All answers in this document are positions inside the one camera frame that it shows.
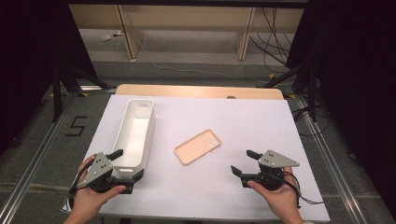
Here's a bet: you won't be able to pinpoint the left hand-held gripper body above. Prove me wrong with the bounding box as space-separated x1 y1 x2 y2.
72 151 135 195

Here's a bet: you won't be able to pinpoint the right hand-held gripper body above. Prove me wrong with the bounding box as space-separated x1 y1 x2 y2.
240 149 301 191

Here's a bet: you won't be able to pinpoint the white plastic storage bin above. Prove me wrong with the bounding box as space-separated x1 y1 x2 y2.
110 98 156 179

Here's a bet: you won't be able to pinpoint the beige phone case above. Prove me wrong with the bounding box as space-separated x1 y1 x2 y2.
174 129 222 166

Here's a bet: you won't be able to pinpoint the person's right hand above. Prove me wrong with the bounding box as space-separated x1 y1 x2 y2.
247 166 301 219

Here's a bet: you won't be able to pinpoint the person's left hand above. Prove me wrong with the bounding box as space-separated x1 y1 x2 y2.
70 154 128 219

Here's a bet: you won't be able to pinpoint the white table sheet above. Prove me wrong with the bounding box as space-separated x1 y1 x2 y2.
62 94 332 223

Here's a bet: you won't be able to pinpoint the light wooden table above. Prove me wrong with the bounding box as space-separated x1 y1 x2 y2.
115 83 285 101

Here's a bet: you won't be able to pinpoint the black curtain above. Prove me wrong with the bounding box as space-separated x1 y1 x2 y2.
285 0 396 216
0 0 98 153

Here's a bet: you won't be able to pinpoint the light wooden shelf unit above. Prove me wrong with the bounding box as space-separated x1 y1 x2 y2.
68 3 304 62

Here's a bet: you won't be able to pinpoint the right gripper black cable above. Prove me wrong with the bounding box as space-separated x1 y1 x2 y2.
281 171 325 209

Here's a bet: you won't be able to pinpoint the metal floor rail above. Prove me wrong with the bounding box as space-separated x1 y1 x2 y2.
0 91 78 222
295 92 372 224

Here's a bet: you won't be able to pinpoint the black cables by stand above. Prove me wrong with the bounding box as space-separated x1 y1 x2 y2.
290 104 332 138

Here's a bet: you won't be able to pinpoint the white floor cable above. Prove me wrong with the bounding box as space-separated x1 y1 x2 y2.
136 34 272 85

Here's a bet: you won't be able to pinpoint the bundle of black floor cables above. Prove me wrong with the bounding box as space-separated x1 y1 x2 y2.
248 7 297 66

